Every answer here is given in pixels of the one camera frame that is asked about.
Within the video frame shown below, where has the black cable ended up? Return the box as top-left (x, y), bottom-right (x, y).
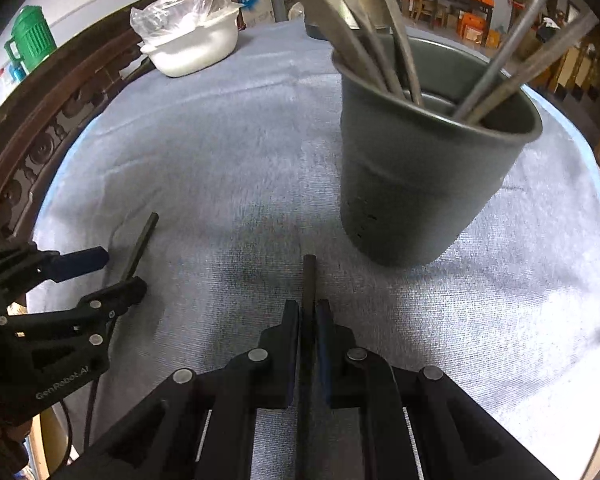
top-left (60, 374), bottom-right (100, 453)

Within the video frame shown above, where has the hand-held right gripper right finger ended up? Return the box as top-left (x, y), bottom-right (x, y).
top-left (315, 299), bottom-right (562, 480)

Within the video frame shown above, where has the blue under cloth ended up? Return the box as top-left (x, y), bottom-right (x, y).
top-left (525, 84), bottom-right (600, 187)

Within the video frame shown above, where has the grey metal utensil rod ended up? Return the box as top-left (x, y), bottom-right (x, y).
top-left (451, 0), bottom-right (557, 117)

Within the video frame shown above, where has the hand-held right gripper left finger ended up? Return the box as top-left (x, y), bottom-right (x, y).
top-left (50, 300), bottom-right (301, 480)

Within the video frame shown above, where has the single dark wooden chopstick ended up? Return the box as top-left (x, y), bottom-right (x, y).
top-left (296, 254), bottom-right (319, 480)
top-left (119, 212), bottom-right (160, 282)

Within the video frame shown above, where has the grey metal utensil holder cup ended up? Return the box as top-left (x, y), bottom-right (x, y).
top-left (331, 35), bottom-right (544, 268)

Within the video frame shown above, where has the carved dark wooden furniture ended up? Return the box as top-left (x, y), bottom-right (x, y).
top-left (0, 25), bottom-right (191, 262)

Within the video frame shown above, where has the clear plastic bag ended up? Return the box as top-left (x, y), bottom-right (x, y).
top-left (129, 0), bottom-right (242, 54)

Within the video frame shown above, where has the white plastic basin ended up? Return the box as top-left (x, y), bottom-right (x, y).
top-left (140, 9), bottom-right (240, 79)

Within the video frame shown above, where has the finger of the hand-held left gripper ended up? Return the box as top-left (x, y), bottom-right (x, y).
top-left (0, 242), bottom-right (111, 307)
top-left (0, 275), bottom-right (149, 350)

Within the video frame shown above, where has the bunch of dark chopsticks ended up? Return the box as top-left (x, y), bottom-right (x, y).
top-left (262, 0), bottom-right (600, 126)

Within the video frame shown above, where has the green plastic jug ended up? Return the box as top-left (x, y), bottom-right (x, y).
top-left (4, 5), bottom-right (59, 79)

